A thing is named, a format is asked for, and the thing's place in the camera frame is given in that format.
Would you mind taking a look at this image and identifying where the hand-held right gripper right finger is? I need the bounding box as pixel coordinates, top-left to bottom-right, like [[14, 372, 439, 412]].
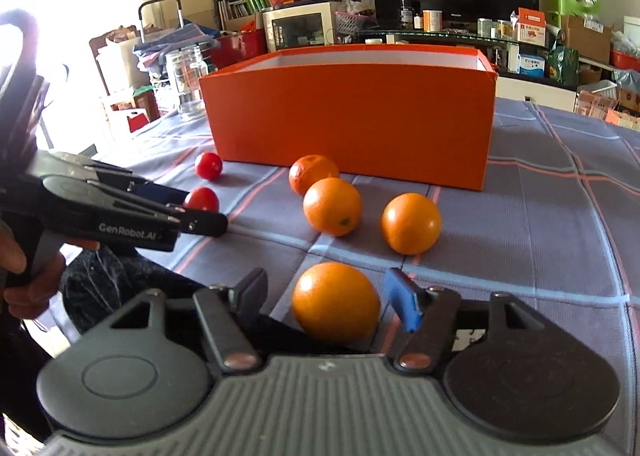
[[384, 267, 541, 373]]

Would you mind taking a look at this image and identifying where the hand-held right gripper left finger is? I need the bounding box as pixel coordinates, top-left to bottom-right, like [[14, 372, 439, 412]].
[[107, 267, 269, 373]]

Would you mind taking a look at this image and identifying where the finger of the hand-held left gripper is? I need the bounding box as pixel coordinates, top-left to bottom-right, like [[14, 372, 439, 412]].
[[100, 185, 229, 238], [47, 151, 190, 208]]

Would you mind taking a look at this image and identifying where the red tomato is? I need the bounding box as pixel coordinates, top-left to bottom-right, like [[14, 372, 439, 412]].
[[183, 187, 220, 213], [195, 152, 224, 181]]

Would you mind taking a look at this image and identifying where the large orange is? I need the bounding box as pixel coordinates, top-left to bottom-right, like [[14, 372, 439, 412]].
[[292, 262, 382, 344], [381, 193, 443, 256], [303, 177, 363, 237]]

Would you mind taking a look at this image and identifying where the orange cardboard box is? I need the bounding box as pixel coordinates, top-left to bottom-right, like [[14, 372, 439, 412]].
[[199, 47, 499, 192]]

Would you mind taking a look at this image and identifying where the person's left hand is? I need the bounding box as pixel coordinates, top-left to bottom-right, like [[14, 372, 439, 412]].
[[0, 222, 67, 321]]

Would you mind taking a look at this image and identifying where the dark speckled cloth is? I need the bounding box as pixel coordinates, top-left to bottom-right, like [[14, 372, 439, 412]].
[[59, 243, 301, 352]]

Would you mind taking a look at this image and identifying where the clear glass jar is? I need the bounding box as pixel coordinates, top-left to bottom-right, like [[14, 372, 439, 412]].
[[166, 47, 208, 122]]

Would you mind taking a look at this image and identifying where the small wrinkled orange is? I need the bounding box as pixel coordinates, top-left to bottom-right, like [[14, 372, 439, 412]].
[[289, 155, 341, 197]]

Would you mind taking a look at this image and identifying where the red plastic crate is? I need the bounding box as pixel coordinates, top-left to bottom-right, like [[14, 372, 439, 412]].
[[212, 29, 266, 70]]

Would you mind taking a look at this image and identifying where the plaid tablecloth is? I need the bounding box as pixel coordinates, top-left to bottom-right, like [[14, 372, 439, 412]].
[[30, 96, 640, 456]]

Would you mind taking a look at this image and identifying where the metal hand trolley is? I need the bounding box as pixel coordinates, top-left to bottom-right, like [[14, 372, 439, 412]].
[[138, 0, 183, 44]]

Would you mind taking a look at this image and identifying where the white glass-door cabinet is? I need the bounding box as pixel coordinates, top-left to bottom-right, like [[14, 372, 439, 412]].
[[262, 1, 336, 53]]

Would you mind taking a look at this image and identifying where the pink plastic basket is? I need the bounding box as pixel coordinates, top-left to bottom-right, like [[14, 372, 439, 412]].
[[335, 11, 371, 37]]

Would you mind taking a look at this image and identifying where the white TV cabinet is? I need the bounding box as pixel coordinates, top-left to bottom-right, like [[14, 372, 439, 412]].
[[357, 26, 593, 113]]

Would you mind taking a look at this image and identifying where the blue and white box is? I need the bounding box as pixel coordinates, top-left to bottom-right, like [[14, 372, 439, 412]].
[[517, 55, 546, 76]]

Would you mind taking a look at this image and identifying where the pile of pink packets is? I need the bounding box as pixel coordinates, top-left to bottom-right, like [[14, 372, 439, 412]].
[[575, 89, 621, 119]]

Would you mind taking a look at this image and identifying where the green plastic bag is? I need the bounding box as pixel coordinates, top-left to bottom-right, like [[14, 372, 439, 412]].
[[547, 46, 580, 87]]

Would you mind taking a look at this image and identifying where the orange and white medicine box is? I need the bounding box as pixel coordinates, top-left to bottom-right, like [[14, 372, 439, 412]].
[[515, 7, 547, 47]]

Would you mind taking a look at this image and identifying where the brown cardboard box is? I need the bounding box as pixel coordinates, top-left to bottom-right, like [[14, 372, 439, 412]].
[[562, 15, 615, 64]]

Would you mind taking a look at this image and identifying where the red basin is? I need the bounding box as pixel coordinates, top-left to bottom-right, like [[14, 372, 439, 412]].
[[610, 50, 640, 71]]

